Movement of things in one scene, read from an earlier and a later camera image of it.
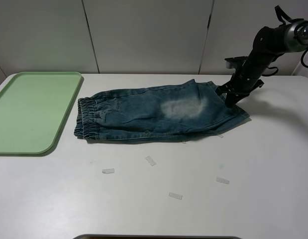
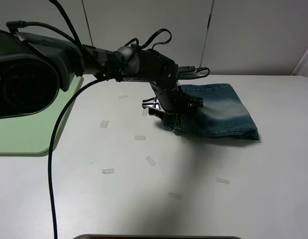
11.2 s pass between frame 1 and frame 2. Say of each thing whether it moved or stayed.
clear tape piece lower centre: stayed
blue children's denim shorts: moved
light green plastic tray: stayed
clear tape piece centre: stayed
